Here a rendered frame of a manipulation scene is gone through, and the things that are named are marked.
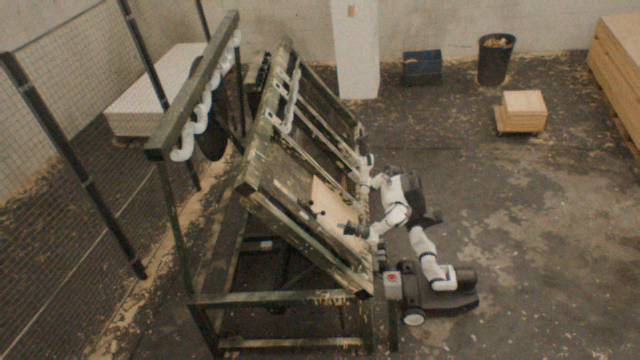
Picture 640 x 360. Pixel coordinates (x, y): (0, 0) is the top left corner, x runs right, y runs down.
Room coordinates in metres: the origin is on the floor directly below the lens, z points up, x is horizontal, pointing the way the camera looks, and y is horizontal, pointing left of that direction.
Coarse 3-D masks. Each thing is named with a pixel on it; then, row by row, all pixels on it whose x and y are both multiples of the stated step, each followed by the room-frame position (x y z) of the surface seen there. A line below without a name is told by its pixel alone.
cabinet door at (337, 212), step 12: (312, 180) 2.59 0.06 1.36; (312, 192) 2.44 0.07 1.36; (324, 192) 2.55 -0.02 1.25; (324, 204) 2.42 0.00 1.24; (336, 204) 2.53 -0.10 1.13; (324, 216) 2.30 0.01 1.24; (336, 216) 2.39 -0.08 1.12; (348, 216) 2.50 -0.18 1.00; (336, 228) 2.27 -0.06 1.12; (348, 240) 2.24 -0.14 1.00
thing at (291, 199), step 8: (272, 184) 2.20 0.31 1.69; (280, 184) 2.24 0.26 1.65; (280, 192) 2.19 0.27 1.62; (288, 192) 2.22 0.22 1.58; (288, 200) 2.19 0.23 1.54; (296, 200) 2.20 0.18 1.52; (296, 208) 2.18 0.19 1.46; (312, 216) 2.17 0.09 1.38; (320, 224) 2.16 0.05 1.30; (328, 232) 2.15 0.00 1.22; (336, 240) 2.14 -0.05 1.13; (344, 240) 2.18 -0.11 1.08; (344, 248) 2.14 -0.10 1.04; (352, 248) 2.16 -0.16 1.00; (352, 256) 2.13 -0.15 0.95; (360, 256) 2.15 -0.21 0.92
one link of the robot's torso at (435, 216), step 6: (426, 210) 2.35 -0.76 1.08; (432, 210) 2.36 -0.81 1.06; (438, 210) 2.33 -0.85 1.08; (420, 216) 2.30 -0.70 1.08; (426, 216) 2.28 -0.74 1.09; (432, 216) 2.29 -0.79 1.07; (438, 216) 2.29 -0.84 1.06; (408, 222) 2.30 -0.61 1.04; (414, 222) 2.29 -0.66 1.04; (420, 222) 2.28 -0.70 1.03; (426, 222) 2.28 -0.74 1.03; (432, 222) 2.27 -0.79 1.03; (438, 222) 2.27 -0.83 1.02
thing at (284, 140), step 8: (272, 120) 2.68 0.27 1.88; (280, 120) 2.75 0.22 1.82; (280, 128) 2.67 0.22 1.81; (272, 136) 2.69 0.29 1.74; (280, 136) 2.68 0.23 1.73; (288, 136) 2.73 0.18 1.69; (280, 144) 2.68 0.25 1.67; (288, 144) 2.67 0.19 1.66; (296, 144) 2.71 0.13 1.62; (288, 152) 2.67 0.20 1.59; (296, 152) 2.67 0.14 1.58; (304, 152) 2.70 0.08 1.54; (304, 160) 2.66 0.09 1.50; (312, 160) 2.69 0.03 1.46; (312, 168) 2.65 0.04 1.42; (320, 168) 2.68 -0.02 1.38; (320, 176) 2.64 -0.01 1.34; (328, 176) 2.68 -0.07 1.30; (328, 184) 2.64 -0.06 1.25; (336, 184) 2.67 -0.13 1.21; (336, 192) 2.63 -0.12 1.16; (344, 192) 2.65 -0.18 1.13; (344, 200) 2.62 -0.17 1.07; (352, 200) 2.64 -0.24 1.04; (352, 208) 2.61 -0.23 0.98; (360, 208) 2.62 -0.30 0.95
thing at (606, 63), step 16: (608, 16) 5.81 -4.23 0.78; (624, 16) 5.71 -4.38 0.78; (608, 32) 5.44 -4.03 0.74; (624, 32) 5.26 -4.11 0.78; (592, 48) 5.77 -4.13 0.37; (608, 48) 5.28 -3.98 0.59; (624, 48) 4.86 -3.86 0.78; (592, 64) 5.60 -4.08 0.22; (608, 64) 5.10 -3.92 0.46; (624, 64) 4.70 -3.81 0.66; (592, 80) 5.50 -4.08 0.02; (608, 80) 4.96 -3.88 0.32; (624, 80) 4.60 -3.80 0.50; (608, 96) 4.81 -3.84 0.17; (624, 96) 4.43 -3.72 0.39; (608, 112) 4.67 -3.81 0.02; (624, 112) 4.29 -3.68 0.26; (624, 128) 4.29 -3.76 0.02
